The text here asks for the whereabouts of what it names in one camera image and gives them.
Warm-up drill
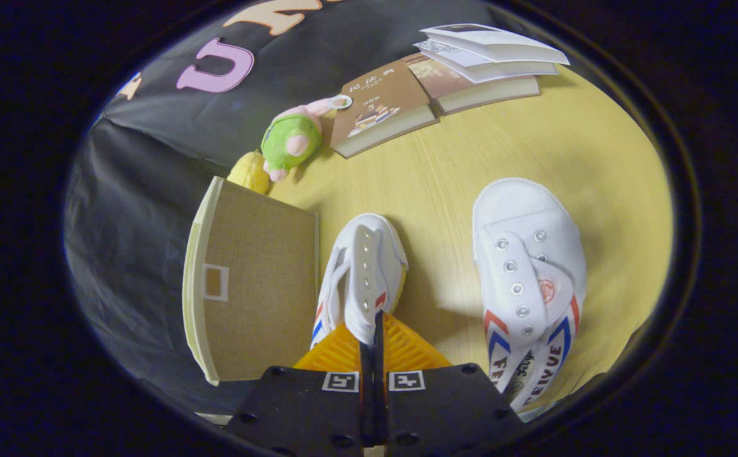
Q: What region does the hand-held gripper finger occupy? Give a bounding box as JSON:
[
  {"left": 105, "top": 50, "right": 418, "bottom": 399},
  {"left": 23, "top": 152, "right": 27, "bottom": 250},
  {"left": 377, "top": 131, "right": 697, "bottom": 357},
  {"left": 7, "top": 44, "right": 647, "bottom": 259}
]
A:
[
  {"left": 224, "top": 322, "right": 376, "bottom": 457},
  {"left": 374, "top": 311, "right": 527, "bottom": 457}
]

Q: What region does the white canvas shoe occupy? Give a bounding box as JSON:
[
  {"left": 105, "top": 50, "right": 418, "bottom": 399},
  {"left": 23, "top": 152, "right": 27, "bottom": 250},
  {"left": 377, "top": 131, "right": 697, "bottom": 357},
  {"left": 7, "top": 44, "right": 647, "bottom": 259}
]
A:
[
  {"left": 472, "top": 178, "right": 587, "bottom": 413},
  {"left": 309, "top": 213, "right": 409, "bottom": 351}
]

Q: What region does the beige fabric storage box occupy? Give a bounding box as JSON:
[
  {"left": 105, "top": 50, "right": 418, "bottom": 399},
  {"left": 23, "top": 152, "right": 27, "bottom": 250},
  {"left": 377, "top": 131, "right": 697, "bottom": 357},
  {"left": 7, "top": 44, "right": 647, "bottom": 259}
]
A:
[{"left": 182, "top": 176, "right": 320, "bottom": 387}]

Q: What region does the yellow plush ball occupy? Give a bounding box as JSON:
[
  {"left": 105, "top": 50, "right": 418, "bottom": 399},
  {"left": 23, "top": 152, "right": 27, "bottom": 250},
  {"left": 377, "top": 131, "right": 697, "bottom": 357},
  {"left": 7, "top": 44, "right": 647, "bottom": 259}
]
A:
[{"left": 227, "top": 151, "right": 272, "bottom": 195}]

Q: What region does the pink and green plush toy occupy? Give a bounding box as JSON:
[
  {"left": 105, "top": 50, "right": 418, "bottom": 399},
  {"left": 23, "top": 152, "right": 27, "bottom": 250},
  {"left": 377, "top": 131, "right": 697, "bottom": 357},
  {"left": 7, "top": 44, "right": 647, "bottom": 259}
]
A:
[{"left": 261, "top": 95, "right": 352, "bottom": 183}]

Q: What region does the brown illustrated book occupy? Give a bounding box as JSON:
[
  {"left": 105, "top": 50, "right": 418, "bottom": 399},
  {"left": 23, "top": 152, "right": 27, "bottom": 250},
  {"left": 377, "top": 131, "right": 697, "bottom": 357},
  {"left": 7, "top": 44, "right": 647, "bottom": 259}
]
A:
[{"left": 330, "top": 60, "right": 438, "bottom": 159}]

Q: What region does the brown patterned book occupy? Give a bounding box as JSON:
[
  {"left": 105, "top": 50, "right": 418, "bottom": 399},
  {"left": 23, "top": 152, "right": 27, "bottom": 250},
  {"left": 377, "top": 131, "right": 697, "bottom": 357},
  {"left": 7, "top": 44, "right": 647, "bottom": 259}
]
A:
[{"left": 401, "top": 52, "right": 541, "bottom": 116}]

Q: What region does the white patterned book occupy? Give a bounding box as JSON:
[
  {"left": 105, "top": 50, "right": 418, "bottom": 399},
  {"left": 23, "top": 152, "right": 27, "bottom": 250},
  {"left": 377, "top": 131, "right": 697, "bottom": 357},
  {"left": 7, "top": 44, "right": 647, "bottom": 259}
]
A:
[{"left": 413, "top": 39, "right": 559, "bottom": 84}]

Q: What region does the white book with portrait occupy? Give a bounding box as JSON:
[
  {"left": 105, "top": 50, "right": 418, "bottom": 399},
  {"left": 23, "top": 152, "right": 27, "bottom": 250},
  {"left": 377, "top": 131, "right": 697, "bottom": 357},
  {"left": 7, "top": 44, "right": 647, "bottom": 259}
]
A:
[{"left": 420, "top": 23, "right": 570, "bottom": 66}]

